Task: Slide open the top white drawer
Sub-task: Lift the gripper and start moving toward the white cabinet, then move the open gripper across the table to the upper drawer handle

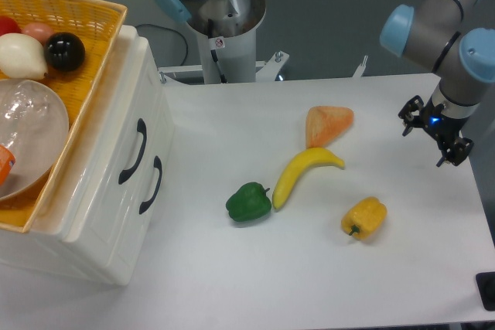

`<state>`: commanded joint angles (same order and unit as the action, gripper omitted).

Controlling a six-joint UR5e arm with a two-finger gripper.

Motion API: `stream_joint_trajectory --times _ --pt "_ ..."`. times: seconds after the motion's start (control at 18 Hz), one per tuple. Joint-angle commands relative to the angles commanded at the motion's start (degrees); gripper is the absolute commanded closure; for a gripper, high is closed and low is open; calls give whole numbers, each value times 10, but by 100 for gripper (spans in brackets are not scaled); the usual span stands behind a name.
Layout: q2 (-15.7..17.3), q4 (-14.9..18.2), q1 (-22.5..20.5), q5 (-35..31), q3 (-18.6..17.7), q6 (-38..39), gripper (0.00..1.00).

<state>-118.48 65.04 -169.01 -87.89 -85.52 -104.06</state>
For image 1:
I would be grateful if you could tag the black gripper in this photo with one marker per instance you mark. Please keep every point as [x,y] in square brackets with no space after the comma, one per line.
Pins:
[442,120]

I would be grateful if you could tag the black top drawer handle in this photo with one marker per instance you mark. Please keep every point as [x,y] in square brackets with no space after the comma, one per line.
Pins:
[137,151]

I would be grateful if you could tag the black drawer handle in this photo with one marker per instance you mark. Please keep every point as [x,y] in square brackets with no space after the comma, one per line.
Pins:
[137,151]
[155,186]

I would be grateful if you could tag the white drawer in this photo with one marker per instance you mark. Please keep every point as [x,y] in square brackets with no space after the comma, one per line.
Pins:
[107,213]

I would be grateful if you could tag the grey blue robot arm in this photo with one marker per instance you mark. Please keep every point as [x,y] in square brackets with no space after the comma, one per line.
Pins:
[426,35]

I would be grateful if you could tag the white plastic drawer cabinet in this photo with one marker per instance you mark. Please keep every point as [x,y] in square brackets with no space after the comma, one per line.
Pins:
[44,248]

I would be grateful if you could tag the orange toy bread slice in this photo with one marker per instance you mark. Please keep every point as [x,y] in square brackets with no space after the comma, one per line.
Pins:
[324,124]

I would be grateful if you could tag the yellow toy bell pepper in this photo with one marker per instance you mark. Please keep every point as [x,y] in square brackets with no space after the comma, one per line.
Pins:
[364,219]

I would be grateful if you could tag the yellow toy banana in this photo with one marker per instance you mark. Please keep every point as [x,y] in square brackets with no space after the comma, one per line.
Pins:
[297,167]

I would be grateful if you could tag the black corner device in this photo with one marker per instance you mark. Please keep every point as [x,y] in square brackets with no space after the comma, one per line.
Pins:
[486,285]

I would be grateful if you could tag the green toy bell pepper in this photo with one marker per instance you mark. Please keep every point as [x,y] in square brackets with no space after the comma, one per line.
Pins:
[248,203]

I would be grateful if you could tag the yellow woven basket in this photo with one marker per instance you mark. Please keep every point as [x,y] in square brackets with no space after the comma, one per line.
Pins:
[97,23]

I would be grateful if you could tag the black toy ball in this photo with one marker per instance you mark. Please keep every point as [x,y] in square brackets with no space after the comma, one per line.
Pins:
[64,51]

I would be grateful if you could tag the grey round plate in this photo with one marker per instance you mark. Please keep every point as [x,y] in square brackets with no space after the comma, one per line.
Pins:
[23,175]

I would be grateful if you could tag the pink toy peach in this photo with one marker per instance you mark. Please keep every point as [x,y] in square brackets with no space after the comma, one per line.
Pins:
[38,31]

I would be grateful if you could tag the clear plastic bottle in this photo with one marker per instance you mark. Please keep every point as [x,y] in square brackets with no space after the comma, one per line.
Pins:
[23,113]

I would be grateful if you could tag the white toy onion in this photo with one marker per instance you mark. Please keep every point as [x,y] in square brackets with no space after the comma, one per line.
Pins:
[22,57]

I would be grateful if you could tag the red toy tomato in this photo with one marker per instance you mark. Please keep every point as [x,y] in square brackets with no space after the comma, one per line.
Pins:
[8,25]

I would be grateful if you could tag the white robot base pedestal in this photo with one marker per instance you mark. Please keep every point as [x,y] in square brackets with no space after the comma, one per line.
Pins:
[225,32]

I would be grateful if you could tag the black lower drawer handle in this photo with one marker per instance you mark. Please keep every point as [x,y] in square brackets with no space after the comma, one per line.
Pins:
[155,186]

